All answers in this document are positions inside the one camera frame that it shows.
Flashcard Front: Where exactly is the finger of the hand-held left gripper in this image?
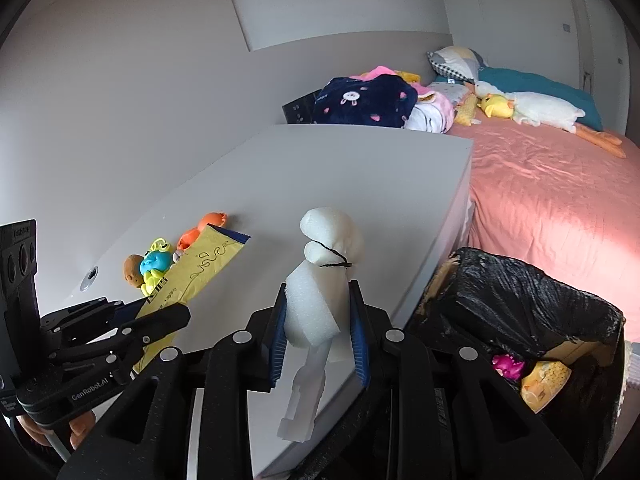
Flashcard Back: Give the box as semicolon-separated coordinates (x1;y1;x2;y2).
40;297;151;351
50;304;192;386

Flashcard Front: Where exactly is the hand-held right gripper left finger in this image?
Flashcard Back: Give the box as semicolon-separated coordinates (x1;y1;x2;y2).
57;287;288;480

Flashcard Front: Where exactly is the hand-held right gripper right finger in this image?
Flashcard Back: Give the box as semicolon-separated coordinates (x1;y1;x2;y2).
347;280;583;480

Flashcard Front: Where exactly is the white foam piece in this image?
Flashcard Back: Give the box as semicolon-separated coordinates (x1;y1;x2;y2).
277;206;365;443

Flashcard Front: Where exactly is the yellow packet with blue ends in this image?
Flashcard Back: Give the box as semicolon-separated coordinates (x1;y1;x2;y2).
131;225;250;376

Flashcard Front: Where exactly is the pink toy figure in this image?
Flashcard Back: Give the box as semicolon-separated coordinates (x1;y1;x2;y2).
492;354;526;380

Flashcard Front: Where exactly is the cardboard bin with black bag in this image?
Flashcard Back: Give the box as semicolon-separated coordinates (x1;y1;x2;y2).
410;247;626;480

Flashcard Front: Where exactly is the yellow snack bag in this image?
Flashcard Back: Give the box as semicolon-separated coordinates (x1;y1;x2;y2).
520;360;572;413

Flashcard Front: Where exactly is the person's left hand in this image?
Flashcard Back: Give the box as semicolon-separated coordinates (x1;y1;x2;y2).
67;410;98;451

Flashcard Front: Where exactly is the brown round toy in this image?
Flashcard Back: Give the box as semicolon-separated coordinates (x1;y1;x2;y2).
123;255;146;287

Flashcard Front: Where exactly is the blue and green frog toy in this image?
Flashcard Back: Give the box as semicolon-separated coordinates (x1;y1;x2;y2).
139;237;173;296

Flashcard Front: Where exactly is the orange crab toy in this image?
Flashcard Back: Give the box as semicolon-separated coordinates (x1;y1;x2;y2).
177;211;228;252

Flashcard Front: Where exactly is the white and pink folded blanket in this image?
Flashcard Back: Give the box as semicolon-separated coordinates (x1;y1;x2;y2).
404;91;456;134

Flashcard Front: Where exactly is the bed with pink sheet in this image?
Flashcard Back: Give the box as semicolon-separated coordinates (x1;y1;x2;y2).
447;110;640;321

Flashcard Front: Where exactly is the navy rabbit print blanket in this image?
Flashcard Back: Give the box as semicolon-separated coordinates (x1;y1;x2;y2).
312;75;418;130

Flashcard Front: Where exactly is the long yellow plush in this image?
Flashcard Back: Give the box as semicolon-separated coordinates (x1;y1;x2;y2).
454;92;482;127

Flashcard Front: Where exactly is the bright pink plush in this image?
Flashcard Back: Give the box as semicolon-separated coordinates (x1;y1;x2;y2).
350;65;396;81

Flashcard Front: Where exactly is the yellow duck plush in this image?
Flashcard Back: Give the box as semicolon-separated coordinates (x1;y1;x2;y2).
476;94;515;120

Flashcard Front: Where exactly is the white goose plush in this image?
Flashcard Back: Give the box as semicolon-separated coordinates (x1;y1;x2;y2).
472;81;626;159

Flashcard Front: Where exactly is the patchwork pillow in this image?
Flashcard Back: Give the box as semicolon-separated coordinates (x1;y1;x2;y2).
427;46;488;82

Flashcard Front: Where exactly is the black wall socket panel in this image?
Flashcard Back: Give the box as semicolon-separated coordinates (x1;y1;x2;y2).
282;89;323;125

